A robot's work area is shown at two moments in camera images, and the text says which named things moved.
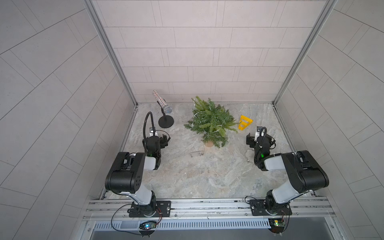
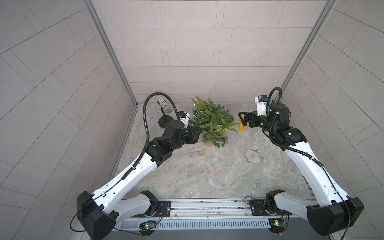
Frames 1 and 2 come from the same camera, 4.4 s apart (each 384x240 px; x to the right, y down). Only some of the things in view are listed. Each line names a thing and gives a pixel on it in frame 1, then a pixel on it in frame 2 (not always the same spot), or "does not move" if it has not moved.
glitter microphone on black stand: x=165 y=121 does not move
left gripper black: x=163 y=142 -> x=192 y=138
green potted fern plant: x=214 y=122 does not move
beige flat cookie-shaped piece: x=250 y=155 does not move
